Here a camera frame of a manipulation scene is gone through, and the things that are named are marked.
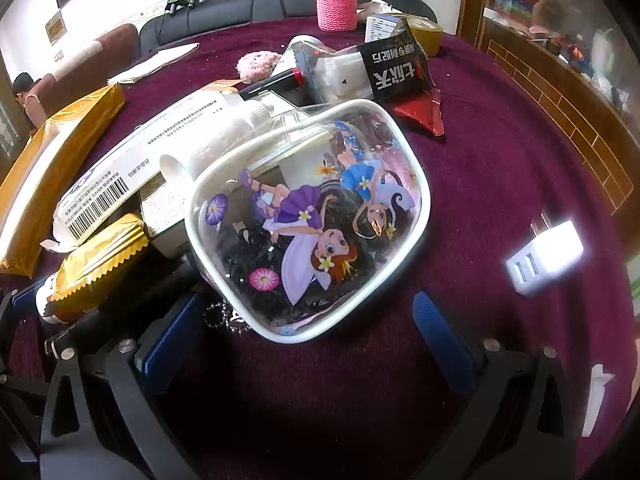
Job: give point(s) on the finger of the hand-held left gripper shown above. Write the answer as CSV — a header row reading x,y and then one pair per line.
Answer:
x,y
20,387
25,296

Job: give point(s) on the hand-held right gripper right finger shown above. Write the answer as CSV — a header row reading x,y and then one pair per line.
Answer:
x,y
440,342

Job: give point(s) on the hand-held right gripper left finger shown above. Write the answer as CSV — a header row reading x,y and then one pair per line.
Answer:
x,y
165,342

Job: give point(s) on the gold foil sachet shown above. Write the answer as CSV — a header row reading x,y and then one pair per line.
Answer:
x,y
95,260

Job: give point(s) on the clear cartoon print pouch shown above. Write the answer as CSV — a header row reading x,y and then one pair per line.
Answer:
x,y
310,220

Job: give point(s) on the red foil packet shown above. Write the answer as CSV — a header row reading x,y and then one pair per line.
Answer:
x,y
422,112

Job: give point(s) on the small orange-capped white bottle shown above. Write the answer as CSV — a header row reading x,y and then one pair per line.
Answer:
x,y
45,301

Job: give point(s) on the white cardboard box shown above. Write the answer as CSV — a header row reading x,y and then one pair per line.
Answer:
x,y
160,210

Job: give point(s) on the white plug charger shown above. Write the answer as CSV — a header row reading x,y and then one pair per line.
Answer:
x,y
545,255

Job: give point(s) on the large yellow package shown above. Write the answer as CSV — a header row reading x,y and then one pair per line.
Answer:
x,y
50,145

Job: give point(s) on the white plastic piece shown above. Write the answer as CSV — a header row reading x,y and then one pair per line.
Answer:
x,y
597,400

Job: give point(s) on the long white barcode carton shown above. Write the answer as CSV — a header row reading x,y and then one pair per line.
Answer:
x,y
125,160

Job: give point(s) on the green printed box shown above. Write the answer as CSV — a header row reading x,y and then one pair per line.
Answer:
x,y
634,290

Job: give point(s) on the large white plastic bottle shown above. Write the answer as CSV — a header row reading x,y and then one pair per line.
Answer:
x,y
215,135

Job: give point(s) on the brown upholstered chair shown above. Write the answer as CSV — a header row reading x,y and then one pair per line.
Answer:
x,y
100,45

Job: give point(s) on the white notebook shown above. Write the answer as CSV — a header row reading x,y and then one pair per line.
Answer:
x,y
155,60

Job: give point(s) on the black snack packet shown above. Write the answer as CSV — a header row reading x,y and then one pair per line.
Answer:
x,y
390,67

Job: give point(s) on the wooden cabinet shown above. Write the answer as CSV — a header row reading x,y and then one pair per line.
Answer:
x,y
550,85

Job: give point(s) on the red and black pen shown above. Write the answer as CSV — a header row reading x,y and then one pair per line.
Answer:
x,y
280,80

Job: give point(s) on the pink plush ball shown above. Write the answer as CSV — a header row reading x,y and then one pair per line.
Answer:
x,y
255,65

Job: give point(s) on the brown packing tape roll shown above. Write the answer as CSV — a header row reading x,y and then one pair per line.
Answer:
x,y
430,35

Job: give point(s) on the blue and white medicine box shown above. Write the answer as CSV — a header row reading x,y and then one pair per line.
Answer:
x,y
380,27

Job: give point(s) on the black leather sofa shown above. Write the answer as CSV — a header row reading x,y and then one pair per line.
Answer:
x,y
225,10

